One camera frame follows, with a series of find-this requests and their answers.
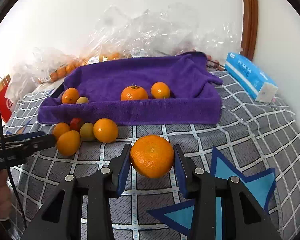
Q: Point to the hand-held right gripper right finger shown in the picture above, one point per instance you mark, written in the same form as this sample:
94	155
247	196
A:
181	172

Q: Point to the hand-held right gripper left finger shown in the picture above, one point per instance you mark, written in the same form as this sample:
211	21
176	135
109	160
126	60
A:
123	172

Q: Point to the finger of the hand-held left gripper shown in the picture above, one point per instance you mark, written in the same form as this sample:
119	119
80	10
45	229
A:
27	135
40	143

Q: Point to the orange mandarin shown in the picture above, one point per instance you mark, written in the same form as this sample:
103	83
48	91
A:
70	95
160	90
61	130
68	143
152	156
105	133

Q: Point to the red jujube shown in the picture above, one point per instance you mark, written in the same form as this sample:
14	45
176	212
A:
76	124

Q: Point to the yellow-green jujube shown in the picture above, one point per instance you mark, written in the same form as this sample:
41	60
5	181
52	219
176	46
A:
82	100
87	131

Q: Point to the black tray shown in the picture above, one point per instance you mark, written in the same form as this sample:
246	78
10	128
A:
58	90

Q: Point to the purple towel-lined tray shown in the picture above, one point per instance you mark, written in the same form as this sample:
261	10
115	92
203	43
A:
140	112

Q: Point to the mandarin with green stem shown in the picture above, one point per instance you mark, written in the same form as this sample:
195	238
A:
134	93

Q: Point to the person's left hand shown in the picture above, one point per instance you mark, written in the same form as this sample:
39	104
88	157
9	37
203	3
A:
1	200

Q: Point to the red paper bag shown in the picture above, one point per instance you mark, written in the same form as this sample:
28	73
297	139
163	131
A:
5	105

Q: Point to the white plastic bag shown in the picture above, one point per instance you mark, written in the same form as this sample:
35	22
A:
20	85

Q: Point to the pale printed mat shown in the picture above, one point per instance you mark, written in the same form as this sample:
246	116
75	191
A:
48	87

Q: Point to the grey checkered bed sheet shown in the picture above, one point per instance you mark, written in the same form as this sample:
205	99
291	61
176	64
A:
240	135

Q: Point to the labelled clear bag of mandarins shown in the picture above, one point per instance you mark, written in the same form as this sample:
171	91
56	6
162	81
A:
107	56

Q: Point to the clear bag of red jujubes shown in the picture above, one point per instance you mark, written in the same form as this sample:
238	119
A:
213	62

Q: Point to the blue tissue pack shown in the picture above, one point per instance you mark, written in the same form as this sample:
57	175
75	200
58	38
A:
250	76

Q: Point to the crumpled clear plastic bag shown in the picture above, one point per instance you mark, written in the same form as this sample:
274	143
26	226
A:
165	30

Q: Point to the brown wooden door frame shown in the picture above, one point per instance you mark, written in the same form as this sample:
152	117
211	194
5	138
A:
250	17

